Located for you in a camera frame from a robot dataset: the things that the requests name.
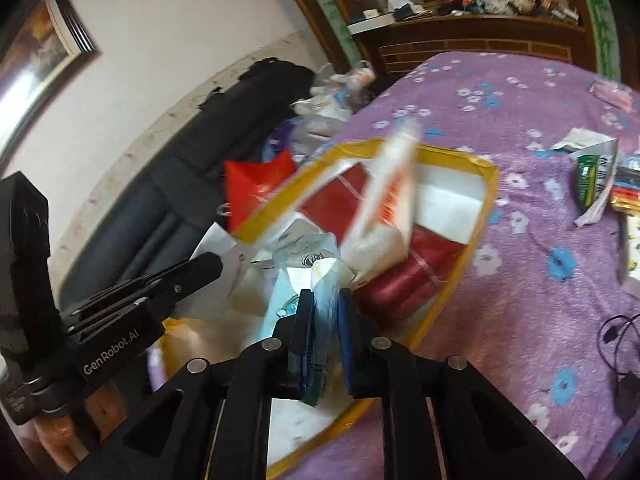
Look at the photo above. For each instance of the black leather sofa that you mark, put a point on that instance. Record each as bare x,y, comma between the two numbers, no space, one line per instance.
165,211

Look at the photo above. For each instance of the coloured cloth stack packet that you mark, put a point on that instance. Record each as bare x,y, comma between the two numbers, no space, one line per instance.
625,194

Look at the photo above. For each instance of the green white wipes packet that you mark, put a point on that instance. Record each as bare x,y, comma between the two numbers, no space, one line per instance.
594,175

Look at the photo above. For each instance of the pink packet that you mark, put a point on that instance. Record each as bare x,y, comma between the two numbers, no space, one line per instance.
613,93

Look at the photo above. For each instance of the person left hand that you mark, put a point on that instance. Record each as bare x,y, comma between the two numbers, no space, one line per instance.
68,439

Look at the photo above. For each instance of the white foam box yellow tape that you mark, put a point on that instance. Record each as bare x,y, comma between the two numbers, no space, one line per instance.
454,194

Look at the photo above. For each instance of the white packet red text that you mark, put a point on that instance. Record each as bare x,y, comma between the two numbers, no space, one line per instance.
379,235

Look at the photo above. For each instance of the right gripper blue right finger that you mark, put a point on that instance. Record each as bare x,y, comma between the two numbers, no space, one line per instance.
441,419

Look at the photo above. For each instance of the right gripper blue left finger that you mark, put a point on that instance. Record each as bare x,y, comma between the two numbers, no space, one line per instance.
211,421

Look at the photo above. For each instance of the black power adapter with cable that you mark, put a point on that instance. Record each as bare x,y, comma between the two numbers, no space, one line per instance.
618,348

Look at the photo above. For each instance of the lemon print tissue pack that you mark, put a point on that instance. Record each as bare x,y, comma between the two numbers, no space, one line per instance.
629,269

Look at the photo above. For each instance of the red gift bag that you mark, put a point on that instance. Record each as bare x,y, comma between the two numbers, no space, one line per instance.
249,184

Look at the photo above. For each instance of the white printed packet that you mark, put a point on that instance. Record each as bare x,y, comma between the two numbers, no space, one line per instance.
220,269

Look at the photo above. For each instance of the wooden brick counter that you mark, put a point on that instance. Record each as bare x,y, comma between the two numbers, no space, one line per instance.
397,48

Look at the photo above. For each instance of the purple floral tablecloth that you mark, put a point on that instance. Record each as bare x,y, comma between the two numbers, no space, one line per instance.
528,310

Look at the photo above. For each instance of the framed painting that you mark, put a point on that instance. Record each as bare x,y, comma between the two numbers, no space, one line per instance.
49,49

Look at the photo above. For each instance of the red zip pouch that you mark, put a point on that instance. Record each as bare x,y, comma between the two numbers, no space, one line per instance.
399,267

